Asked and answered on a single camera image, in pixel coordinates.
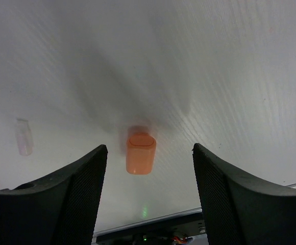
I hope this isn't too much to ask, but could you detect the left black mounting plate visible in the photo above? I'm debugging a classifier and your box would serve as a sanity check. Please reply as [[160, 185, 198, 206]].
[[94, 213, 206, 244]]

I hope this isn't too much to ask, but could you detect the orange marker cap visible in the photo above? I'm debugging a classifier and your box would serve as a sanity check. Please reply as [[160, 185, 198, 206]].
[[126, 126, 157, 175]]

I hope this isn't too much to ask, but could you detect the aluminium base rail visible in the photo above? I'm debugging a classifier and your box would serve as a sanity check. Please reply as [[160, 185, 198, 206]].
[[93, 184, 296, 237]]

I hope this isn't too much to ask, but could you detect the pink transparent pen cap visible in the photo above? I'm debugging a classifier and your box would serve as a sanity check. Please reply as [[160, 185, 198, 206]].
[[15, 118, 34, 156]]

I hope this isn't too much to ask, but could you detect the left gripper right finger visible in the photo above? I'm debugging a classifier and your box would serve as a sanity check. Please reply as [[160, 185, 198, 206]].
[[193, 143, 296, 244]]

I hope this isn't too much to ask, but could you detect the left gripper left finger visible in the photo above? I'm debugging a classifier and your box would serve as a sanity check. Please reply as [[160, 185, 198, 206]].
[[0, 145, 108, 244]]

